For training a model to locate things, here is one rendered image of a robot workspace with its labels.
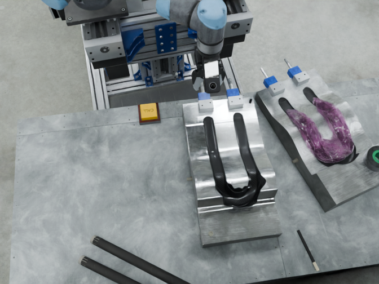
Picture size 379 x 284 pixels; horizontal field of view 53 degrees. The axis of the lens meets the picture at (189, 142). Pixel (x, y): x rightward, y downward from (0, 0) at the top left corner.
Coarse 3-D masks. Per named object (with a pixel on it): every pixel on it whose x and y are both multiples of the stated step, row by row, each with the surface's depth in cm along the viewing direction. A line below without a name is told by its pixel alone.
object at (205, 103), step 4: (200, 84) 142; (200, 92) 139; (204, 92) 139; (200, 96) 139; (204, 96) 139; (208, 96) 139; (200, 100) 136; (204, 100) 136; (208, 100) 137; (212, 100) 137; (200, 104) 136; (204, 104) 136; (208, 104) 136; (212, 104) 136; (200, 108) 135; (204, 108) 135; (208, 108) 135; (212, 108) 136; (200, 112) 137; (204, 112) 138
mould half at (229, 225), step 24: (192, 120) 136; (216, 120) 136; (192, 144) 133; (192, 168) 127; (240, 168) 126; (264, 168) 125; (216, 192) 121; (264, 192) 122; (216, 216) 125; (240, 216) 125; (264, 216) 125; (216, 240) 122; (240, 240) 124
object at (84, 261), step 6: (84, 258) 122; (84, 264) 121; (90, 264) 121; (96, 264) 121; (102, 264) 122; (96, 270) 120; (102, 270) 119; (108, 270) 119; (114, 270) 120; (108, 276) 119; (114, 276) 118; (120, 276) 118; (126, 276) 119; (120, 282) 117; (126, 282) 117; (132, 282) 117; (138, 282) 117
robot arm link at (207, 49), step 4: (196, 40) 107; (200, 44) 106; (220, 44) 106; (200, 48) 108; (204, 48) 107; (208, 48) 106; (212, 48) 106; (216, 48) 106; (220, 48) 108; (204, 52) 108; (208, 52) 108; (212, 52) 108; (216, 52) 108
